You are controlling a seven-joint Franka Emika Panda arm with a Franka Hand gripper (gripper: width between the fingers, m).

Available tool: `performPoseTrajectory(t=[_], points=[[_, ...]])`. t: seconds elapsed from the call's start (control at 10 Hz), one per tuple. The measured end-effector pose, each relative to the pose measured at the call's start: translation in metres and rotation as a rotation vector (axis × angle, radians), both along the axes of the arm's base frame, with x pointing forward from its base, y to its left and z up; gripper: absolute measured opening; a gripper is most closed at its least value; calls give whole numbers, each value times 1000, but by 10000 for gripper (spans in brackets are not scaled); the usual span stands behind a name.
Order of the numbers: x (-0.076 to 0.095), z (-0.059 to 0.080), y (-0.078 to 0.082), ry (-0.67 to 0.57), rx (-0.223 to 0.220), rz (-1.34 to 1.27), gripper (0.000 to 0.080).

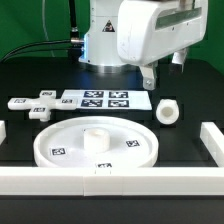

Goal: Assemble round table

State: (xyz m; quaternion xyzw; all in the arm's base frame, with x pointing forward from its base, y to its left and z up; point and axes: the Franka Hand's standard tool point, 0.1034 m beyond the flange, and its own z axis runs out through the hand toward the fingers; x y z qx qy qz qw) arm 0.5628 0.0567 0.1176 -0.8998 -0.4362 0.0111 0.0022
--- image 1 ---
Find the white marker sheet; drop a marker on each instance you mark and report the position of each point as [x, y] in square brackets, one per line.
[110, 99]

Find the white round table top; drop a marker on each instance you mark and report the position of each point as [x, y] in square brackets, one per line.
[96, 142]

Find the white left fence bar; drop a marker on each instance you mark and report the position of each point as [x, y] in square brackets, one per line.
[2, 131]

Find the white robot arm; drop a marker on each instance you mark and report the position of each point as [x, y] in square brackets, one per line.
[100, 42]

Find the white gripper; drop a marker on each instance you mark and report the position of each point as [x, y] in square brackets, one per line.
[150, 30]

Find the white front fence bar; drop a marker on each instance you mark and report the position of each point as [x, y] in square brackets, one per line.
[102, 182]

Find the white cross-shaped table base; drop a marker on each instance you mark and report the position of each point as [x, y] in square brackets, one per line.
[41, 107]

